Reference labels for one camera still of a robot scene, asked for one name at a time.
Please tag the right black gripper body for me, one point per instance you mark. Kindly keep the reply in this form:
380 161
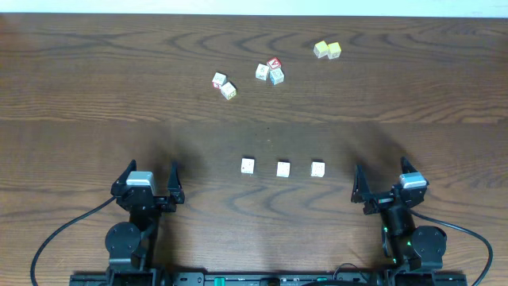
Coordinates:
389 200

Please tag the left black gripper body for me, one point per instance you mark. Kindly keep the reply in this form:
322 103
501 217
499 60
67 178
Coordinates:
163 205

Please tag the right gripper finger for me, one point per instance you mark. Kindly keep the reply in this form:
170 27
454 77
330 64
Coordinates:
406 166
361 192

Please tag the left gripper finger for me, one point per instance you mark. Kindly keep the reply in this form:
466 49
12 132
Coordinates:
119 186
174 187

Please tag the white block with picture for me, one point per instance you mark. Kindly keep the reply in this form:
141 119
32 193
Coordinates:
317 169

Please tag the white block letter A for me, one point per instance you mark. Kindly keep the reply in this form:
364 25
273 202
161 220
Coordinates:
247 165

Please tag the white block letter O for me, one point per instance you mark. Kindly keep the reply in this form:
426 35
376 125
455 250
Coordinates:
283 169

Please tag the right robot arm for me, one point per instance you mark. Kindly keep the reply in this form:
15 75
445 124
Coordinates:
417 250

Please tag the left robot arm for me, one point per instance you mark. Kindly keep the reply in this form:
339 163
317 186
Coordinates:
131 244

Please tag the white block yellow edge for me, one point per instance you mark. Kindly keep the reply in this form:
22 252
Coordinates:
228 91

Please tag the white block red edge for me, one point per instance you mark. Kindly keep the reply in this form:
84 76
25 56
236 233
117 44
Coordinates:
219 80

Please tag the yellow block right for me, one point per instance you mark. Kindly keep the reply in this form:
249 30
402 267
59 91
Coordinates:
334 50

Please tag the white block blue edge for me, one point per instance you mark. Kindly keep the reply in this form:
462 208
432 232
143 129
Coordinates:
276 76

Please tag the white block near centre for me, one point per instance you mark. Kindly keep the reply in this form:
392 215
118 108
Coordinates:
262 72

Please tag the yellow block left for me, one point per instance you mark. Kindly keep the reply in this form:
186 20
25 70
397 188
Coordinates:
321 49

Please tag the red letter block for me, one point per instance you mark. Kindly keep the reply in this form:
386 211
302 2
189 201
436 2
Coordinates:
274 63

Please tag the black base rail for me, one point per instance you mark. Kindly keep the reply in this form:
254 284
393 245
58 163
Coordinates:
261 279

